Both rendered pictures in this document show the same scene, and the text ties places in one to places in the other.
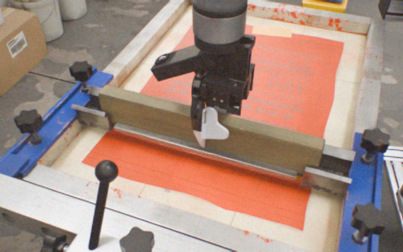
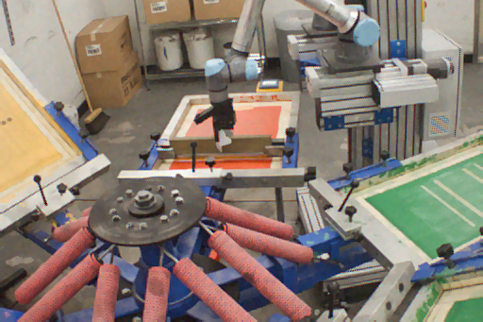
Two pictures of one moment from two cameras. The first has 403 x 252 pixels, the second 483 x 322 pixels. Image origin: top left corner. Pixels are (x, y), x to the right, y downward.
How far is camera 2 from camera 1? 152 cm
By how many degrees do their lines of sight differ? 17
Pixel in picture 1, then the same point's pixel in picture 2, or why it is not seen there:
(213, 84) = (221, 118)
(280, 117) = not seen: hidden behind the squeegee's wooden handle
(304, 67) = (262, 119)
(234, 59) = (226, 107)
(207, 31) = (215, 97)
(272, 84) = (247, 129)
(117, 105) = (178, 144)
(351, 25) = (283, 96)
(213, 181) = (228, 166)
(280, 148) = (253, 142)
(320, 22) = (267, 98)
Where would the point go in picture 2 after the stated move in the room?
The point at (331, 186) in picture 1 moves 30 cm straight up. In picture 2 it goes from (277, 152) to (271, 80)
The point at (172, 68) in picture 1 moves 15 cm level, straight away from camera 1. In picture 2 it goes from (203, 116) to (193, 103)
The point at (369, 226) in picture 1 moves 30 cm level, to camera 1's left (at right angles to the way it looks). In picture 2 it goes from (287, 151) to (206, 167)
